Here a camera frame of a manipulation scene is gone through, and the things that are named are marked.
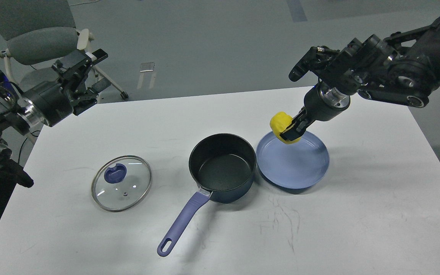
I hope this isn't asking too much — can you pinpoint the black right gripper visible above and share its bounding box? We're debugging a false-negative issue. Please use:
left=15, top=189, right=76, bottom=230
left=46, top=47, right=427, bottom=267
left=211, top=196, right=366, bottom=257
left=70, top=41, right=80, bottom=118
left=279, top=83, right=351, bottom=142

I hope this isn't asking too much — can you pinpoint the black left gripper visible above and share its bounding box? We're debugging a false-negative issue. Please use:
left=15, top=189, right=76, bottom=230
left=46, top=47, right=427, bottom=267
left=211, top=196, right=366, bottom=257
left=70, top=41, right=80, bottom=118
left=23, top=49, right=111, bottom=127

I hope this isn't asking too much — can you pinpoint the yellow potato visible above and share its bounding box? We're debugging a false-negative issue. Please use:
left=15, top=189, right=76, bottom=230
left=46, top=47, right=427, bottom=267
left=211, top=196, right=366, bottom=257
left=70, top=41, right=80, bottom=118
left=269, top=112, right=301, bottom=144

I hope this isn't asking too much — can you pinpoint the glass pot lid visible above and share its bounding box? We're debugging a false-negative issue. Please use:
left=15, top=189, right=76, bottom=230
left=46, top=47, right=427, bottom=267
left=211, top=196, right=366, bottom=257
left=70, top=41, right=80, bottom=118
left=91, top=155, right=152, bottom=212

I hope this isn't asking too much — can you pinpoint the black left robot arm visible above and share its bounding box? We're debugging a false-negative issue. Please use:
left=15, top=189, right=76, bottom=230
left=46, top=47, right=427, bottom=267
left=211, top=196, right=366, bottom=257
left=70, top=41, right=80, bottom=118
left=0, top=49, right=111, bottom=188

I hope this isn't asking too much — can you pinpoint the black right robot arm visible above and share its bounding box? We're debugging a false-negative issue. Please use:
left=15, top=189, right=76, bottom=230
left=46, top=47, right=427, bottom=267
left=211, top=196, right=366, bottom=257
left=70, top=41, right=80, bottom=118
left=277, top=17, right=440, bottom=143

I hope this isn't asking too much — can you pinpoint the blue plate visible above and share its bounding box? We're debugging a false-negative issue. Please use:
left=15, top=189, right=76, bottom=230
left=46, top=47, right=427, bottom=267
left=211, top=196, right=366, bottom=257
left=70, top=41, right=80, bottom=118
left=256, top=132, right=330, bottom=190

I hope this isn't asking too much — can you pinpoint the grey office chair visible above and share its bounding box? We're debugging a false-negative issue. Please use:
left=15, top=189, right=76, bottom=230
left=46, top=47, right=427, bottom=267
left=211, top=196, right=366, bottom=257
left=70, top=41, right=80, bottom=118
left=0, top=0, right=107, bottom=80

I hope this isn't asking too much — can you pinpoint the blue saucepan with handle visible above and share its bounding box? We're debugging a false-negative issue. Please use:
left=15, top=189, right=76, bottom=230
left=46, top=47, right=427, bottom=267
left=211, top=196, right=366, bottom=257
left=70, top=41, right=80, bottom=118
left=157, top=133, right=257, bottom=257

